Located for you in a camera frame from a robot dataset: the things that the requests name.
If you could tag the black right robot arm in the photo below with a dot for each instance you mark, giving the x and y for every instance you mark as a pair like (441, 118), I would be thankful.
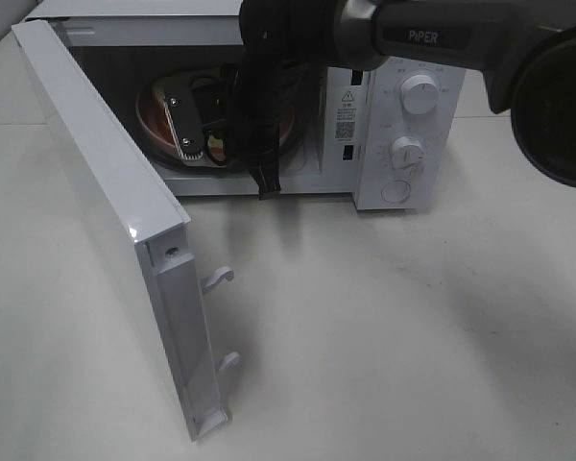
(525, 51)

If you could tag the lettuce bread sandwich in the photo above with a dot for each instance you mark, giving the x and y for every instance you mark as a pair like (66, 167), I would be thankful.
(211, 116)

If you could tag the white warning label sticker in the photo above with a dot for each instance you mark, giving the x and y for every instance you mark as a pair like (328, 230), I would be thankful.
(345, 114)

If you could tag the white upper control knob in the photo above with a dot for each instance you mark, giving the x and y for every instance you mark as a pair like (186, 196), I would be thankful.
(419, 94)

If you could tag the white round door button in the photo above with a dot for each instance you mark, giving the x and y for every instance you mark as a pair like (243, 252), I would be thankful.
(396, 192)

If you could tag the pink round plate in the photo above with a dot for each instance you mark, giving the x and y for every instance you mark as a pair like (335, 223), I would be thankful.
(151, 98)

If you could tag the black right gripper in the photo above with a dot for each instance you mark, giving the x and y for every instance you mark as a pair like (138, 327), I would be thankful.
(258, 90)

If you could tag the white microwave door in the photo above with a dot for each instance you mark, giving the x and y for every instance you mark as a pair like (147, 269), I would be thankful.
(138, 229)

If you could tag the glass microwave turntable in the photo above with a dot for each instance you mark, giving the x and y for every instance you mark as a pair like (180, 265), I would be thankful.
(294, 129)

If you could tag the white lower timer knob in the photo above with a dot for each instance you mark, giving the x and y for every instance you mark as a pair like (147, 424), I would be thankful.
(406, 151)

